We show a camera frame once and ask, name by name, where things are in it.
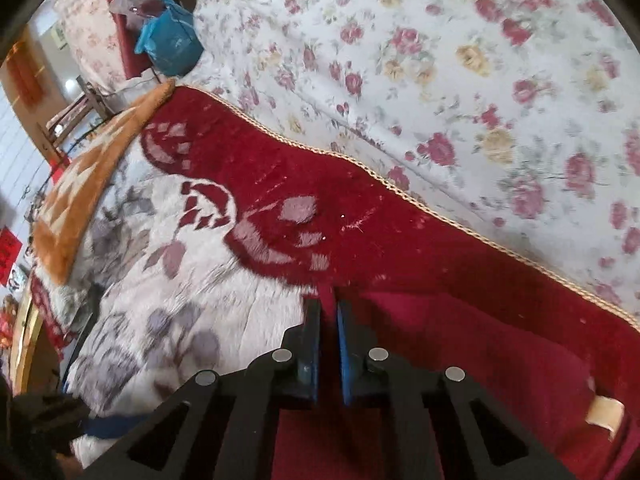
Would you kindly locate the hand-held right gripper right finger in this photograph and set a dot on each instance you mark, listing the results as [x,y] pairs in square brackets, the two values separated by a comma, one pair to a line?
[345,360]

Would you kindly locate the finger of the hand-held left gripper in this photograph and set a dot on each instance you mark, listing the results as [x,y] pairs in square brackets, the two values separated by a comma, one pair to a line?
[112,427]

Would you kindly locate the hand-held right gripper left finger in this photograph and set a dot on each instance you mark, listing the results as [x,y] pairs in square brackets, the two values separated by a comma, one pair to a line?
[312,360]

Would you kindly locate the red garment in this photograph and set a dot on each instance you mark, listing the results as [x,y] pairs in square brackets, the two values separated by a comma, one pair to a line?
[475,385]

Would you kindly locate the red and white plush blanket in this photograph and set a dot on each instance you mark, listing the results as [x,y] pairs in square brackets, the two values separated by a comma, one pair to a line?
[250,185]

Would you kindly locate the orange checkered cushion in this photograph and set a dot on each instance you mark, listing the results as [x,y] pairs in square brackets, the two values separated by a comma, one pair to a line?
[85,185]

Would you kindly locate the white rose print quilt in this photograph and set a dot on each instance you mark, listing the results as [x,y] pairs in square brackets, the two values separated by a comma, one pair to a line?
[425,85]

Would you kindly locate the wooden chair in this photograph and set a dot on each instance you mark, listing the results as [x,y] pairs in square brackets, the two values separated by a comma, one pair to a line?
[70,120]

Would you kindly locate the blue plastic bag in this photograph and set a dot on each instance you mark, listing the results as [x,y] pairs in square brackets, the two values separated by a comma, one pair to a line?
[170,40]

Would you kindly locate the dark red furniture panel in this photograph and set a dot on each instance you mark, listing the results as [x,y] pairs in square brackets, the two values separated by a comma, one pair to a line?
[127,45]

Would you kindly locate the pink floral cloth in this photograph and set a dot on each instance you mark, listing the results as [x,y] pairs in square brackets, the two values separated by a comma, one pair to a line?
[85,40]

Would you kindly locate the clear plastic bag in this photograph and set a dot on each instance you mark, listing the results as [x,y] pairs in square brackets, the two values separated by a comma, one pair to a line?
[135,2]

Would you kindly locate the wooden bed frame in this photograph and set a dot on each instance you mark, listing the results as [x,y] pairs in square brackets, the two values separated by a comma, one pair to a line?
[30,340]

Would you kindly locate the red paper wall decoration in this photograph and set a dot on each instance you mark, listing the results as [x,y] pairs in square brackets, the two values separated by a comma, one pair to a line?
[7,257]

